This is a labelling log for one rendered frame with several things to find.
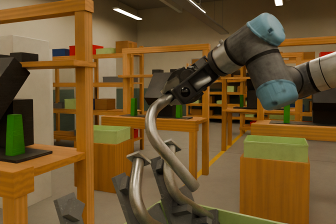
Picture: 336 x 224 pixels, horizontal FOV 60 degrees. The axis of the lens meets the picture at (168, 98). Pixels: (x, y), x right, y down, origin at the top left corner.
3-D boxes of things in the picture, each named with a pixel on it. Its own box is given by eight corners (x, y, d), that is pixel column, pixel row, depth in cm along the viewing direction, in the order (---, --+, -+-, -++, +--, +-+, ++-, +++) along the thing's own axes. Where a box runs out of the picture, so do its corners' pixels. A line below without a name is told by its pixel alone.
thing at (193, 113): (269, 126, 983) (270, 59, 974) (185, 121, 1102) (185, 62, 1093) (270, 124, 1033) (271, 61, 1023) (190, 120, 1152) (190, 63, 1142)
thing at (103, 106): (131, 154, 575) (130, 39, 565) (38, 144, 673) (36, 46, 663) (144, 149, 624) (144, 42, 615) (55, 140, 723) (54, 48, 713)
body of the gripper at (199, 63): (206, 86, 83) (238, 66, 74) (191, 99, 77) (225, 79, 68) (190, 64, 82) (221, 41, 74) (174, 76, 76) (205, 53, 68)
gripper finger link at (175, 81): (172, 87, 88) (194, 76, 81) (161, 95, 84) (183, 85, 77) (166, 78, 87) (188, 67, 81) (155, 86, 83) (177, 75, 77)
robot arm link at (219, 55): (238, 71, 65) (217, 41, 65) (223, 80, 68) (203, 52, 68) (250, 59, 70) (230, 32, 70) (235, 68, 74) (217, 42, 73)
